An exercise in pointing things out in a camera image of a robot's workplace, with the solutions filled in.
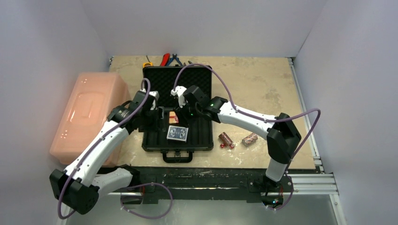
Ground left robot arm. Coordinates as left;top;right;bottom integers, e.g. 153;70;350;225
49;89;163;219

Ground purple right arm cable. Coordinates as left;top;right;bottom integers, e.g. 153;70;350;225
173;63;321;174

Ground blue handled cutters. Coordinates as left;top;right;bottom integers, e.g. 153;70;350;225
167;54;183;66

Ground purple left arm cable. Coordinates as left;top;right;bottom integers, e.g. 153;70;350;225
57;78;152;220

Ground yellow tape measure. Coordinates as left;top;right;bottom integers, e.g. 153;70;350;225
143;62;153;68

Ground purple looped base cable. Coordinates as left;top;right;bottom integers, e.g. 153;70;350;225
120;182;173;220

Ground black poker carrying case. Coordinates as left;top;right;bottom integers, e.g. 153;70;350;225
141;65;214;164

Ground orange plastic storage bin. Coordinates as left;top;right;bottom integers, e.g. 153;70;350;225
49;72;130;165

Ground red Texas Hold'em card deck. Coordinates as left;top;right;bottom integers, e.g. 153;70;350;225
168;111;179;124

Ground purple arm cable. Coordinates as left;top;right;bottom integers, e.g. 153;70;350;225
173;63;321;174
57;78;152;220

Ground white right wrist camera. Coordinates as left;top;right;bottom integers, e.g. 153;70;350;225
170;86;186;102

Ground blue playing card deck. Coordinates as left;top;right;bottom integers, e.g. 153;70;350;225
166;125;189;142

